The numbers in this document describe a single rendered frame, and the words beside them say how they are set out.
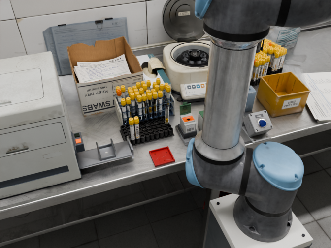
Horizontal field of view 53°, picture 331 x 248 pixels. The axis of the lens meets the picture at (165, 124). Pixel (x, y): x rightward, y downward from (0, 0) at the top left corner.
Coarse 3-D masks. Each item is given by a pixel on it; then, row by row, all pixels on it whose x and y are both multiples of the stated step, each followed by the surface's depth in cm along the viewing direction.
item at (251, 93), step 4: (252, 88) 120; (248, 92) 118; (252, 92) 118; (248, 96) 119; (252, 96) 120; (248, 100) 121; (252, 100) 121; (248, 104) 122; (252, 104) 122; (248, 108) 123; (252, 108) 124; (244, 112) 124; (248, 112) 124; (252, 112) 124; (244, 116) 123
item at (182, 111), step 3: (186, 102) 111; (180, 105) 110; (183, 105) 111; (186, 105) 111; (189, 105) 112; (180, 108) 111; (183, 108) 111; (186, 108) 112; (189, 108) 112; (180, 111) 111; (183, 111) 112; (186, 111) 112; (189, 111) 113; (180, 114) 112; (183, 114) 113
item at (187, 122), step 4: (180, 116) 112; (184, 116) 112; (188, 116) 112; (192, 116) 112; (180, 120) 113; (184, 120) 111; (188, 120) 112; (192, 120) 111; (180, 124) 114; (184, 124) 110; (188, 124) 110; (192, 124) 110; (184, 128) 111; (188, 128) 111; (192, 128) 112; (184, 132) 112
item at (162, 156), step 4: (160, 148) 110; (164, 148) 111; (168, 148) 110; (152, 152) 110; (156, 152) 110; (160, 152) 110; (164, 152) 110; (168, 152) 110; (152, 156) 108; (156, 156) 108; (160, 156) 108; (164, 156) 108; (168, 156) 108; (172, 156) 108; (152, 160) 107; (156, 160) 107; (160, 160) 107; (164, 160) 107; (168, 160) 107; (172, 160) 106; (156, 164) 105; (160, 164) 105; (164, 164) 106
